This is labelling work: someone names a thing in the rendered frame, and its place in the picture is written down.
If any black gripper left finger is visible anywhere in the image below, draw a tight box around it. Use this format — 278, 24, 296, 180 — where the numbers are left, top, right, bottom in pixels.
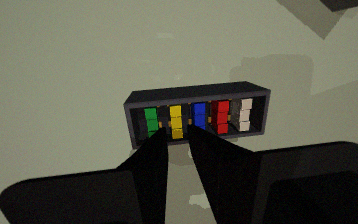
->
0, 127, 169, 224

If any blue fuse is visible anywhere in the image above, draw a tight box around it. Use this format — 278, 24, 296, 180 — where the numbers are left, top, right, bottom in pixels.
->
191, 102, 205, 130

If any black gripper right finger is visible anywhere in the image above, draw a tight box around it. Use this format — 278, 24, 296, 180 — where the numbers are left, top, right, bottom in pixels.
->
187, 124, 358, 224

